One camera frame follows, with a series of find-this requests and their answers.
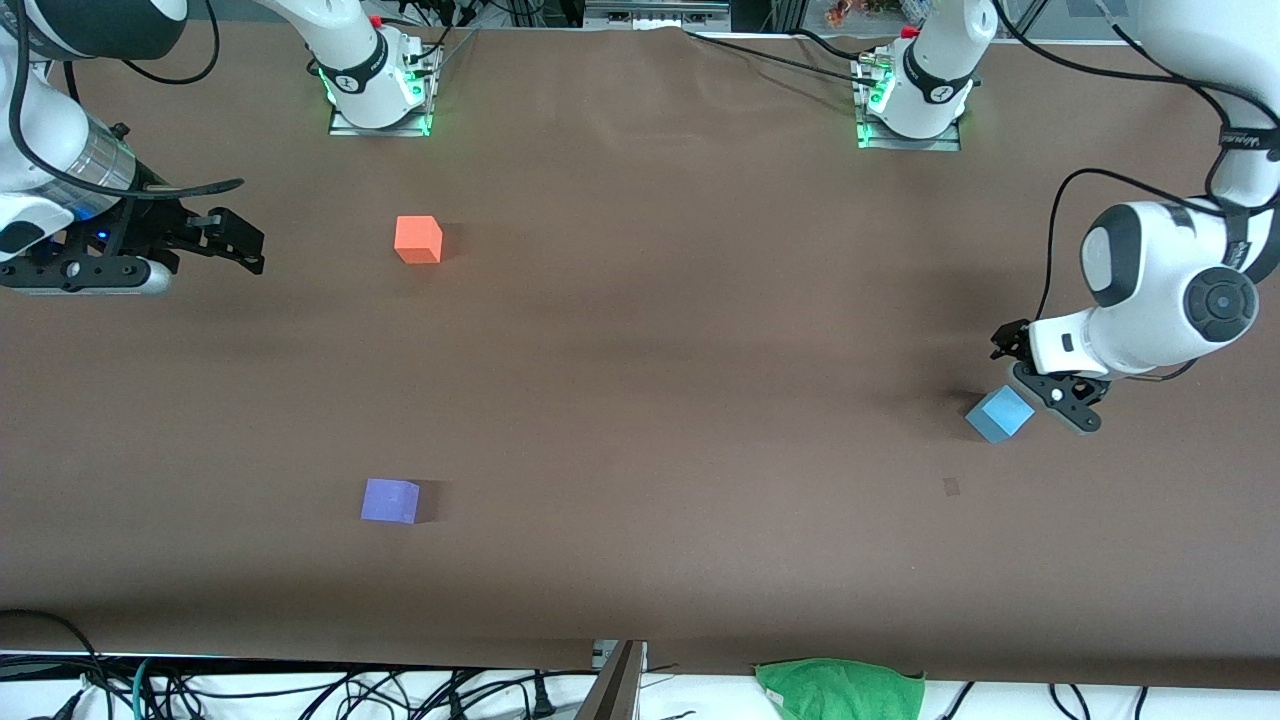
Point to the small orange red object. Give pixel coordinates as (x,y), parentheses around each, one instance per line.
(850,12)

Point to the light blue foam block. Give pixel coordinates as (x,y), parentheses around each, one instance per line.
(1000,415)

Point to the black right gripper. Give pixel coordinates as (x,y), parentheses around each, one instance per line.
(150,228)

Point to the green cloth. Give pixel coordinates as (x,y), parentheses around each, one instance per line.
(840,690)

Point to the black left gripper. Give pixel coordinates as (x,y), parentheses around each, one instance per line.
(1012,340)

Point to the orange foam block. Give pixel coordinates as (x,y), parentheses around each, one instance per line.
(418,240)

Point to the brown table cover sheet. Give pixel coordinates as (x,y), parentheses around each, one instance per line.
(640,330)

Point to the aluminium frame profile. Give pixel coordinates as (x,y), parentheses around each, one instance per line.
(655,15)

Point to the purple foam block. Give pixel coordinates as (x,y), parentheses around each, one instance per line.
(390,500)

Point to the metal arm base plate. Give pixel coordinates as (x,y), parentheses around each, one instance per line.
(345,125)
(880,142)

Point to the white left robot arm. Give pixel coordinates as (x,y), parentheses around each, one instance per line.
(1160,290)

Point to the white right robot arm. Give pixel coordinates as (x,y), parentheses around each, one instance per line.
(40,140)

